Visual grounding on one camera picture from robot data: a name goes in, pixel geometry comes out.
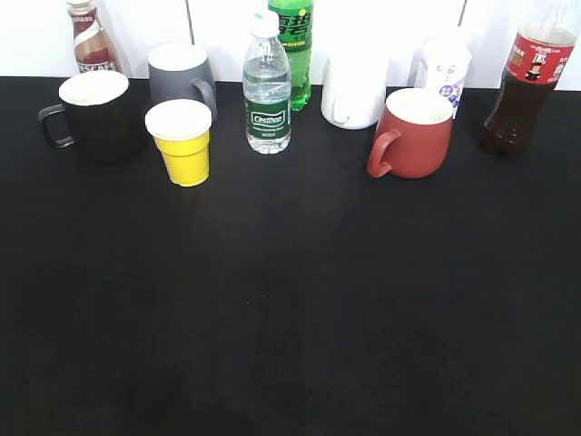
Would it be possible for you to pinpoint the cola bottle red label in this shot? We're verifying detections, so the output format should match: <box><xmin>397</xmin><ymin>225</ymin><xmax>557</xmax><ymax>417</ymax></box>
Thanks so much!
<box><xmin>479</xmin><ymin>1</ymin><xmax>580</xmax><ymax>157</ymax></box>

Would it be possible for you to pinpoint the yellow paper cup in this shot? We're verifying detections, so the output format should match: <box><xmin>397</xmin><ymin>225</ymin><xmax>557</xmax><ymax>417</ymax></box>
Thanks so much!
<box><xmin>144</xmin><ymin>99</ymin><xmax>212</xmax><ymax>187</ymax></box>

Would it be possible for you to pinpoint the green sprite bottle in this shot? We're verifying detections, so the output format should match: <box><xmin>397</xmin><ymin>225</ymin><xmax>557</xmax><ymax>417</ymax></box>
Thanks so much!
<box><xmin>268</xmin><ymin>0</ymin><xmax>314</xmax><ymax>112</ymax></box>

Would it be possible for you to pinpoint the white mug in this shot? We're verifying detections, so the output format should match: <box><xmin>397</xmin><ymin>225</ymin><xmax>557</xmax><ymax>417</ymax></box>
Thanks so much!
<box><xmin>320</xmin><ymin>54</ymin><xmax>389</xmax><ymax>130</ymax></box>

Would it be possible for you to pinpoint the clear water bottle green label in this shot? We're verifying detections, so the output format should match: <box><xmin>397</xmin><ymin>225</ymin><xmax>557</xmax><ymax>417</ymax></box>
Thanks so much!
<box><xmin>242</xmin><ymin>9</ymin><xmax>291</xmax><ymax>154</ymax></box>

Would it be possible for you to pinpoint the grey mug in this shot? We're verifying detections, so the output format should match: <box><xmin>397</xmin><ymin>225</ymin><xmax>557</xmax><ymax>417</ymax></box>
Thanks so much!
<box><xmin>147</xmin><ymin>44</ymin><xmax>218</xmax><ymax>121</ymax></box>

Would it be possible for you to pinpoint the black mug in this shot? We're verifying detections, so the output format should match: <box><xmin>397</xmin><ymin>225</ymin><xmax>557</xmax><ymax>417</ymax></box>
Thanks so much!
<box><xmin>38</xmin><ymin>70</ymin><xmax>147</xmax><ymax>163</ymax></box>

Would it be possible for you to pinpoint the white purple drink carton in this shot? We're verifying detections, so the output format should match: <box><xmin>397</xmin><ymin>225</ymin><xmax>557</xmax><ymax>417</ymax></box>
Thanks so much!
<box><xmin>414</xmin><ymin>35</ymin><xmax>472</xmax><ymax>117</ymax></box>

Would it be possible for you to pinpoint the Nescafe coffee bottle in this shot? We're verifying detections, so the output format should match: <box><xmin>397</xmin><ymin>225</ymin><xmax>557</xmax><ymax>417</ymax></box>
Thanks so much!
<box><xmin>66</xmin><ymin>0</ymin><xmax>123</xmax><ymax>73</ymax></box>

